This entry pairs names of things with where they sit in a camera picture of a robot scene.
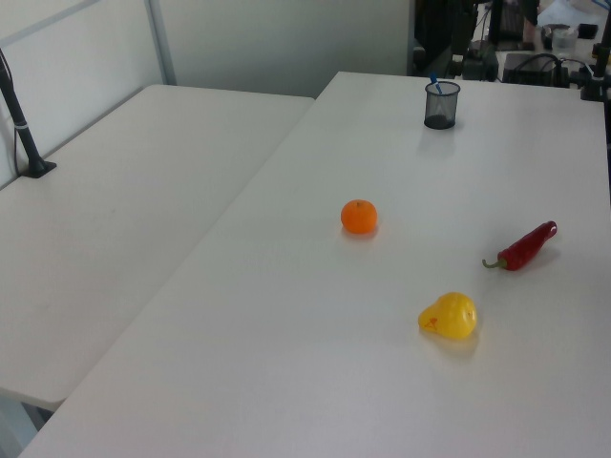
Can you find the black monitor frame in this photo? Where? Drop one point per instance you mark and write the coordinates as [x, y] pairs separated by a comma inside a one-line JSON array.
[[506, 21]]

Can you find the black mesh pen cup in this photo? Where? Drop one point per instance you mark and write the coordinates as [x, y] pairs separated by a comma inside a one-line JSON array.
[[441, 112]]

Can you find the black clamp stand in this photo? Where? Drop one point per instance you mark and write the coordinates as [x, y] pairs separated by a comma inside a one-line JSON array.
[[596, 76]]

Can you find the clear plastic container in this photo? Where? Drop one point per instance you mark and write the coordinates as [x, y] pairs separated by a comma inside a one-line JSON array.
[[563, 39]]

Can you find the blue and white marker pen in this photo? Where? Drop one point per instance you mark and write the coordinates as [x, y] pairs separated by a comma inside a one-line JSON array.
[[434, 80]]

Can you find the orange mandarin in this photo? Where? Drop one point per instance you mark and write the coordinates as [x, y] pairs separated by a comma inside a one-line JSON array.
[[359, 217]]

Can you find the dark green equipment block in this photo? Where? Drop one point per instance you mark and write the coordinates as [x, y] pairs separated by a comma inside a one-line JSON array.
[[479, 62]]

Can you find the dark stand pole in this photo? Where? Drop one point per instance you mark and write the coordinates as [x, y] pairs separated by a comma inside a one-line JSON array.
[[461, 28]]

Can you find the yellow pear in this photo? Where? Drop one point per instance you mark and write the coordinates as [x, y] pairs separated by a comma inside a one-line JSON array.
[[451, 317]]

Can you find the black flat box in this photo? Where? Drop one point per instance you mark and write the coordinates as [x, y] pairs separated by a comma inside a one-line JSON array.
[[527, 69]]

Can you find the grey partition frame post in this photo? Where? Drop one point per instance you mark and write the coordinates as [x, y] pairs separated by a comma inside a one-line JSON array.
[[161, 43]]

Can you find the red chili pepper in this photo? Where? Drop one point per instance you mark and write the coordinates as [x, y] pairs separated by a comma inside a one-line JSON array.
[[522, 248]]

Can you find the black camera pole with base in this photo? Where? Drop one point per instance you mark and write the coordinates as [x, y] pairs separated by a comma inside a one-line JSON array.
[[21, 129]]

